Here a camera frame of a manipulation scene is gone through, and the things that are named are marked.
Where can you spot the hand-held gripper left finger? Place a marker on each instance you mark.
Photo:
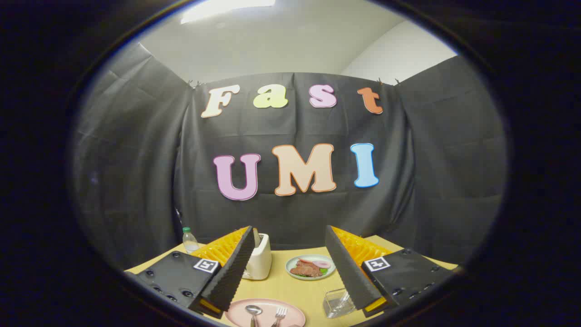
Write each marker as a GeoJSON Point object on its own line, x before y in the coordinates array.
{"type": "Point", "coordinates": [233, 268]}

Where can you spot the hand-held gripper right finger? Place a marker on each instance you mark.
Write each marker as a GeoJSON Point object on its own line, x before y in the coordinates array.
{"type": "Point", "coordinates": [347, 268]}

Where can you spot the pink onion slice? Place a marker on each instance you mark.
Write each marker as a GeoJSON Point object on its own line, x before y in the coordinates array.
{"type": "Point", "coordinates": [321, 264]}

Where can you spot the cream toaster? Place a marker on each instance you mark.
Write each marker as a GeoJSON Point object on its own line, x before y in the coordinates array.
{"type": "Point", "coordinates": [261, 262]}

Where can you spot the brown steak piece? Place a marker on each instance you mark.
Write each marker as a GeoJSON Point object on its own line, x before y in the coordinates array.
{"type": "Point", "coordinates": [306, 270]}

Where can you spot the orange carrot slice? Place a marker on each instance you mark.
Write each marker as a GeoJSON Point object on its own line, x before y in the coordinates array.
{"type": "Point", "coordinates": [305, 261]}

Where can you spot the clear plastic water bottle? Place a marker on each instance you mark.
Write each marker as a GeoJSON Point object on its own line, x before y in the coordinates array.
{"type": "Point", "coordinates": [190, 243]}

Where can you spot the pale green oval plate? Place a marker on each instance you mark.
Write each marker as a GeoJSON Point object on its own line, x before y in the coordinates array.
{"type": "Point", "coordinates": [295, 275]}

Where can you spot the pink round plate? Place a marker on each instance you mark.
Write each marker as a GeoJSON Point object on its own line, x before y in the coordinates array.
{"type": "Point", "coordinates": [265, 318]}

